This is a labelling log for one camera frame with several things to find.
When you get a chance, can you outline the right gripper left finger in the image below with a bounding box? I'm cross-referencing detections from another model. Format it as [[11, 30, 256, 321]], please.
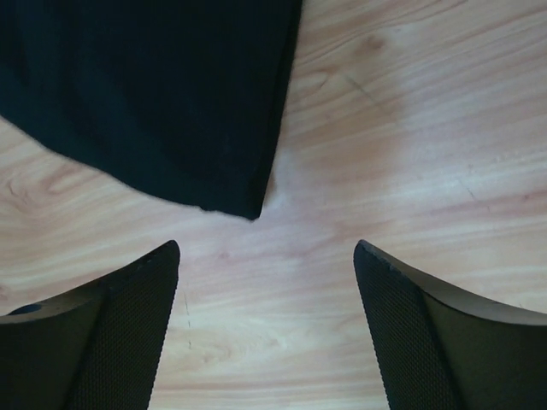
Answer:
[[1, 241, 180, 409]]

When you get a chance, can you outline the black t shirt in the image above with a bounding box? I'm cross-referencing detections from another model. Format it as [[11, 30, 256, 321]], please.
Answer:
[[1, 1, 303, 220]]

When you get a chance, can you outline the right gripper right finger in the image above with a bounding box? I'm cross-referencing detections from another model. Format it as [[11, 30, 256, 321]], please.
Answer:
[[353, 240, 546, 409]]

